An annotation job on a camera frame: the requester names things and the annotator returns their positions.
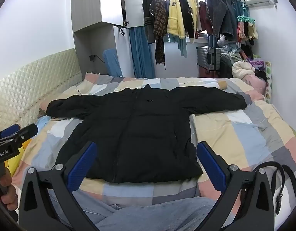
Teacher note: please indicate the polka dot cushion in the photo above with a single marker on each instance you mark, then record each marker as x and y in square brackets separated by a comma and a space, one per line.
[268, 81]

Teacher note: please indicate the silver suitcase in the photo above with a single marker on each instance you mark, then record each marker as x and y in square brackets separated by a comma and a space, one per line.
[208, 57]

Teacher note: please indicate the dark denim hanging garment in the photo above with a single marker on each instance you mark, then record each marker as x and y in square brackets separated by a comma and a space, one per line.
[231, 21]

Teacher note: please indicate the pile of mixed clothes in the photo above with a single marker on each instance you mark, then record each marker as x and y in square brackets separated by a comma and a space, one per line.
[234, 49]

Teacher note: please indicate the patchwork pastel bed blanket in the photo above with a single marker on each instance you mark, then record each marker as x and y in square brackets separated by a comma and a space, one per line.
[246, 134]

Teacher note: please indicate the pink pillow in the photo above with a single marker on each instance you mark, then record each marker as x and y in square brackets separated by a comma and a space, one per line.
[255, 83]

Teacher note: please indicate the light blue hanging garment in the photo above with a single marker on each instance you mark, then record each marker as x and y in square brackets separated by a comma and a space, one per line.
[182, 47]

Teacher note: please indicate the black hanging cardigan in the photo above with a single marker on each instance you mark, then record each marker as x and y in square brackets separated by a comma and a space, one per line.
[187, 16]

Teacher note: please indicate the black hanging coat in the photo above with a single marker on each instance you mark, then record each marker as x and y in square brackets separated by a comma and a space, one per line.
[146, 7]

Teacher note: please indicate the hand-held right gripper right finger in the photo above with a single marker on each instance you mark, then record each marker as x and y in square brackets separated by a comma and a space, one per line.
[211, 166]

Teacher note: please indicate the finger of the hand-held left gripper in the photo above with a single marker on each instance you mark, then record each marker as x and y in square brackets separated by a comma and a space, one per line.
[27, 131]
[7, 129]

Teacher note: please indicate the blue denim jacket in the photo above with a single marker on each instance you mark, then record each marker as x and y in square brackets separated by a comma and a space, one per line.
[216, 12]

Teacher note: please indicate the blue padded board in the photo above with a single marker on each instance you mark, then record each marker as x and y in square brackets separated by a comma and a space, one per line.
[112, 62]

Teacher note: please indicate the cream fluffy quilt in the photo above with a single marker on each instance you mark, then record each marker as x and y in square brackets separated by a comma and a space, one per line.
[243, 68]

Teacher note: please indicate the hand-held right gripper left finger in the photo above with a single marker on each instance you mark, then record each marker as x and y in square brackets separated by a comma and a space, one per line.
[81, 166]

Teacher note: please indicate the blue curtain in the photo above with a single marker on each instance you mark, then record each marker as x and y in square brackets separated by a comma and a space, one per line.
[142, 53]

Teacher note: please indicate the person's left hand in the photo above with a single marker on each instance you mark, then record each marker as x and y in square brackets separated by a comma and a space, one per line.
[8, 195]

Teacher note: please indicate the dark wall socket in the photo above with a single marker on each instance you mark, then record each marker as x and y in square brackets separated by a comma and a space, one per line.
[92, 58]

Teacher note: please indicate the black puffer jacket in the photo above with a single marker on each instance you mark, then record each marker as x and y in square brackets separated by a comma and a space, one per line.
[143, 130]

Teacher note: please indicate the green clip sock hanger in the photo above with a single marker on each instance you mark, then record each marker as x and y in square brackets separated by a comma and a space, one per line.
[246, 26]

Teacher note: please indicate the cream quilted headboard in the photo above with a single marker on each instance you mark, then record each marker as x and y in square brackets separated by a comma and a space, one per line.
[30, 84]

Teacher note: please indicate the yellow fleece jacket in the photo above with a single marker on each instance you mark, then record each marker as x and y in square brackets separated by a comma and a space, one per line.
[174, 14]

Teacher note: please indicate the black leather belt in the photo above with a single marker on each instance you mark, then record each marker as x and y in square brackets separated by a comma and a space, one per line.
[280, 187]

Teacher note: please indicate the grey white wardrobe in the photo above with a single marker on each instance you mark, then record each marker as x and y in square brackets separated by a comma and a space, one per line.
[95, 4]

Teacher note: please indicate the dark red hanging garment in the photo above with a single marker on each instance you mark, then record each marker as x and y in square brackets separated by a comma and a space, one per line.
[205, 16]

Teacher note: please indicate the pale yellow cardigan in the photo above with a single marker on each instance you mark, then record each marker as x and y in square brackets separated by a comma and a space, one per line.
[194, 7]

